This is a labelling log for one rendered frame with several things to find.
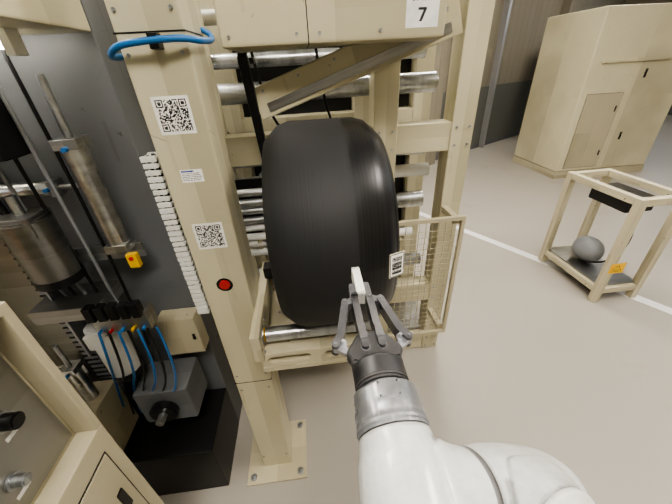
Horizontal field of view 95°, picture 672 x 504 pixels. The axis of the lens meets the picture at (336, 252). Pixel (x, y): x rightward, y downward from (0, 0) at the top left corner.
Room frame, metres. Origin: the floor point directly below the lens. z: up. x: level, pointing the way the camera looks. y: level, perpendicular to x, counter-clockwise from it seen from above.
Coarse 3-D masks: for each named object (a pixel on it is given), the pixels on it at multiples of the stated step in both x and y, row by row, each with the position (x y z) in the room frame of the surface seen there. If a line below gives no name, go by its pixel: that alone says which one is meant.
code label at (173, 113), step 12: (168, 96) 0.72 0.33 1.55; (180, 96) 0.72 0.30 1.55; (156, 108) 0.71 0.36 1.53; (168, 108) 0.72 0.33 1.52; (180, 108) 0.72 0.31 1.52; (168, 120) 0.72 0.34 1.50; (180, 120) 0.72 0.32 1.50; (192, 120) 0.72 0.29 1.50; (168, 132) 0.72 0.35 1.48; (180, 132) 0.72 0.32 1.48; (192, 132) 0.72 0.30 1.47
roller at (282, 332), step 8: (368, 320) 0.69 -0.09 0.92; (264, 328) 0.68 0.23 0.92; (272, 328) 0.67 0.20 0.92; (280, 328) 0.67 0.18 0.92; (288, 328) 0.67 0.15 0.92; (296, 328) 0.67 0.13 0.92; (304, 328) 0.67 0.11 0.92; (312, 328) 0.67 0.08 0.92; (320, 328) 0.67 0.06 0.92; (328, 328) 0.67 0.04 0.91; (336, 328) 0.67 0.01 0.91; (352, 328) 0.67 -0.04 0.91; (368, 328) 0.67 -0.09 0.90; (264, 336) 0.65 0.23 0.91; (272, 336) 0.65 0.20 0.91; (280, 336) 0.65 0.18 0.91; (288, 336) 0.65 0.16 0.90; (296, 336) 0.66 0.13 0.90; (304, 336) 0.66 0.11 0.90; (312, 336) 0.66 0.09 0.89
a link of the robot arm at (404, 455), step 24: (384, 432) 0.19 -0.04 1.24; (408, 432) 0.18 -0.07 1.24; (360, 456) 0.18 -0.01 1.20; (384, 456) 0.16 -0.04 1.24; (408, 456) 0.16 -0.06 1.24; (432, 456) 0.16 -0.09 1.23; (456, 456) 0.17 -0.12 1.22; (360, 480) 0.15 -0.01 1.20; (384, 480) 0.14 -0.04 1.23; (408, 480) 0.14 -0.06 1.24; (432, 480) 0.14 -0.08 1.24; (456, 480) 0.14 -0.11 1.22; (480, 480) 0.15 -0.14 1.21
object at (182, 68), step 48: (144, 0) 0.72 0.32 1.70; (192, 0) 0.83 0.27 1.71; (144, 48) 0.72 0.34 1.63; (192, 48) 0.74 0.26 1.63; (144, 96) 0.71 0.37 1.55; (192, 96) 0.72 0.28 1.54; (192, 144) 0.72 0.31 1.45; (192, 192) 0.72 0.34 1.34; (192, 240) 0.71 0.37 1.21; (240, 240) 0.76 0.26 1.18; (240, 288) 0.72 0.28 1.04; (240, 336) 0.72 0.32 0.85; (240, 384) 0.71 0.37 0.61; (288, 432) 0.78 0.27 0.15
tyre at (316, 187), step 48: (288, 144) 0.70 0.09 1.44; (336, 144) 0.70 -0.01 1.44; (288, 192) 0.60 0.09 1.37; (336, 192) 0.60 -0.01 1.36; (384, 192) 0.62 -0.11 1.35; (288, 240) 0.55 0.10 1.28; (336, 240) 0.56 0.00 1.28; (384, 240) 0.57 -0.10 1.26; (288, 288) 0.54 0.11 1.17; (336, 288) 0.54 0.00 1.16; (384, 288) 0.56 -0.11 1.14
